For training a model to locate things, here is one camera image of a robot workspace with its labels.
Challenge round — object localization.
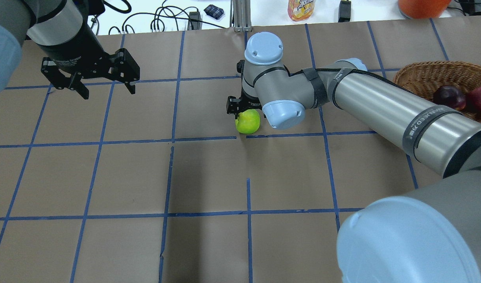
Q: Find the orange round container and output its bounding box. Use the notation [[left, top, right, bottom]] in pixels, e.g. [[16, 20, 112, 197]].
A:
[[397, 0, 452, 18]]

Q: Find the red apple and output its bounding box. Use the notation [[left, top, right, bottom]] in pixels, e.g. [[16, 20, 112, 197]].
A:
[[465, 86, 481, 113]]

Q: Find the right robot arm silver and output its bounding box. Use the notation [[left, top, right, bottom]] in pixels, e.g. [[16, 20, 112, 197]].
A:
[[227, 32, 481, 283]]

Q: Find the woven wicker basket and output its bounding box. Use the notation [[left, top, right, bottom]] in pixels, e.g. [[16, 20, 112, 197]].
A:
[[394, 61, 481, 101]]

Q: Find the yellow drink bottle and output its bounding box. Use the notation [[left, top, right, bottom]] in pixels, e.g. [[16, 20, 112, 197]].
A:
[[287, 0, 315, 22]]

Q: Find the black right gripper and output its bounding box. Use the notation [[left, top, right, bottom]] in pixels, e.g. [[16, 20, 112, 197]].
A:
[[226, 88, 262, 116]]

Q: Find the dark blue pouch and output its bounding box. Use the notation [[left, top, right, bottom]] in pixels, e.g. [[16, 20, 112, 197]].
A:
[[204, 5, 225, 20]]

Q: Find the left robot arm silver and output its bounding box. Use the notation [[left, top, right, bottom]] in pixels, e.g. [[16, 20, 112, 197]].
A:
[[0, 0, 140, 99]]

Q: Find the aluminium frame post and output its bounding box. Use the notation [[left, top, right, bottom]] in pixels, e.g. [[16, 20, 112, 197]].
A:
[[230, 0, 252, 32]]

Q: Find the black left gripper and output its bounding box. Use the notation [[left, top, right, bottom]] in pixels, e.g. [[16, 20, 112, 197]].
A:
[[41, 37, 141, 100]]

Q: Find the black power adapter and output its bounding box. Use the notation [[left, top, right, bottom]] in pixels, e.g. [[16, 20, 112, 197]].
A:
[[337, 0, 352, 23]]

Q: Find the green apple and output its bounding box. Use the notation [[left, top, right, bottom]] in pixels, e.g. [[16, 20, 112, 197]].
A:
[[235, 109, 260, 135]]

